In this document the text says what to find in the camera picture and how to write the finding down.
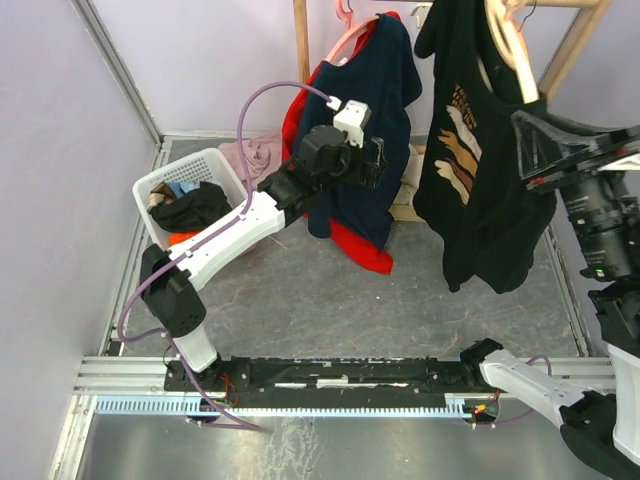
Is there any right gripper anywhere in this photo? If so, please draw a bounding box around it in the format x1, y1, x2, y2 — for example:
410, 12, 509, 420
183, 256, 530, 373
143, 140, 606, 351
510, 104, 640, 275

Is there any black t shirt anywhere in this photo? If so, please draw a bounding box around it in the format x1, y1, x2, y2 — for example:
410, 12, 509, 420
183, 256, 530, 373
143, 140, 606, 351
413, 1, 556, 294
147, 181, 232, 233

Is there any cream hanger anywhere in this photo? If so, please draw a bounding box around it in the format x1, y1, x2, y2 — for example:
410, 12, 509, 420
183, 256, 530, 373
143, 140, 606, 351
410, 1, 433, 28
475, 1, 540, 104

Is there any orange t shirt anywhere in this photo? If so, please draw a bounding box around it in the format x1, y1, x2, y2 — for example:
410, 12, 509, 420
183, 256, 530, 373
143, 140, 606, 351
168, 231, 199, 247

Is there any peach hanger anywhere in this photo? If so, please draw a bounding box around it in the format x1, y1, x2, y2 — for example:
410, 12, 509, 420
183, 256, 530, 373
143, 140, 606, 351
514, 0, 539, 32

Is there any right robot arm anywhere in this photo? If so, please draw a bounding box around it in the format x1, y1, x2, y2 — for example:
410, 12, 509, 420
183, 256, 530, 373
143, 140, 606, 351
458, 110, 639, 479

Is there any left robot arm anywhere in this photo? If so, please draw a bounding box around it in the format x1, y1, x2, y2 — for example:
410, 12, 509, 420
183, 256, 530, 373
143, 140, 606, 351
140, 125, 387, 390

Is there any red t shirt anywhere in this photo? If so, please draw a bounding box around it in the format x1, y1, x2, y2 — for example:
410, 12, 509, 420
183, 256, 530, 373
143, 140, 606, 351
280, 12, 404, 276

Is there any navy blue t shirt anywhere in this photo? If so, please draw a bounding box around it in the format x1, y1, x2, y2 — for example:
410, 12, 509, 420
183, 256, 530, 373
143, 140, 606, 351
308, 14, 422, 249

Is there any pink hanger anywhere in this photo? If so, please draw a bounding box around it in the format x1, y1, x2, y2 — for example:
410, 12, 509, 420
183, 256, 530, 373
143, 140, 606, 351
324, 0, 379, 66

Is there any beige cloth in rack base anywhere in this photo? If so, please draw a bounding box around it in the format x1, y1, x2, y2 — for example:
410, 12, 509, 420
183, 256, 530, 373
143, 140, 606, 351
394, 144, 424, 205

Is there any pink cloth on floor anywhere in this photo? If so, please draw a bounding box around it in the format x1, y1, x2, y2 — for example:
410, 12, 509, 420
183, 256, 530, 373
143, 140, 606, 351
218, 131, 282, 189

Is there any wooden clothes rack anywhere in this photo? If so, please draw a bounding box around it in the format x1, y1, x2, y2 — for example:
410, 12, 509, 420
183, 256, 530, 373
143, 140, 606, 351
292, 0, 613, 222

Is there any white plastic basket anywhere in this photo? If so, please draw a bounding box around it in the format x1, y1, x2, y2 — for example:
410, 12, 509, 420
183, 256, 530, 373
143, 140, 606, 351
132, 148, 247, 250

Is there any corner aluminium profile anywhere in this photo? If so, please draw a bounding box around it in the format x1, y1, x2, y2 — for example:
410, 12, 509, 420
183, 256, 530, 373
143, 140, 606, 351
71, 0, 163, 144

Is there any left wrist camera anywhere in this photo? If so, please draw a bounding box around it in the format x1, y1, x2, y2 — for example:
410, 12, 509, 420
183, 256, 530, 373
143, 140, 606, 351
326, 96, 371, 149

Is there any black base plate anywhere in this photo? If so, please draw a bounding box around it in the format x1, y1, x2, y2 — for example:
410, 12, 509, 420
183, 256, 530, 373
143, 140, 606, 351
195, 357, 495, 409

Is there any blue cable duct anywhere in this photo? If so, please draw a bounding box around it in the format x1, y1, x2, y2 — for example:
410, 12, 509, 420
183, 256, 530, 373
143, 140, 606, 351
93, 392, 476, 419

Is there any aluminium frame rail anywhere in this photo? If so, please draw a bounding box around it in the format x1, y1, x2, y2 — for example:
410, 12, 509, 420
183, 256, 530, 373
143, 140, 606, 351
47, 134, 640, 480

